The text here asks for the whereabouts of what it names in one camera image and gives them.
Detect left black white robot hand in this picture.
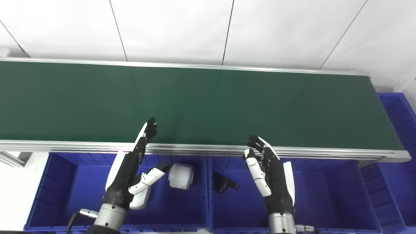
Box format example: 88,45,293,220
103,117,172,212

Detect black angled plastic part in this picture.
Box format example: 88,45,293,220
213,171,240,194

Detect green conveyor belt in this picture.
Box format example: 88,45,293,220
0,61,405,151
0,57,412,168

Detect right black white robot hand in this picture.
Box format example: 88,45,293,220
244,135,296,215

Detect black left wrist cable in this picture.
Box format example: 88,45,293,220
66,209,98,234

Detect white round plastic part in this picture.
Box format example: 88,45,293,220
168,163,195,190

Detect blue bin holding white parts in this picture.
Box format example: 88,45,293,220
24,152,210,233

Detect empty blue bin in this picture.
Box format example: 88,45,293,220
359,92,416,234

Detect blue bin holding black part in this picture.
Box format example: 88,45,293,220
206,155,383,234

